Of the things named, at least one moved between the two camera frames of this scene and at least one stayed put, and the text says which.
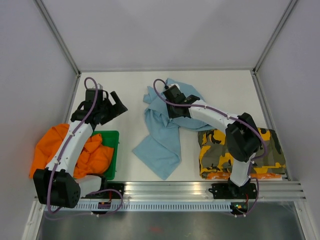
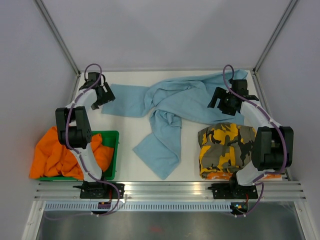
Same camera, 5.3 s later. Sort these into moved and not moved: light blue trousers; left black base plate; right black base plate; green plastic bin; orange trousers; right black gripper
Moved: right black gripper; light blue trousers
Not moved: orange trousers; right black base plate; left black base plate; green plastic bin
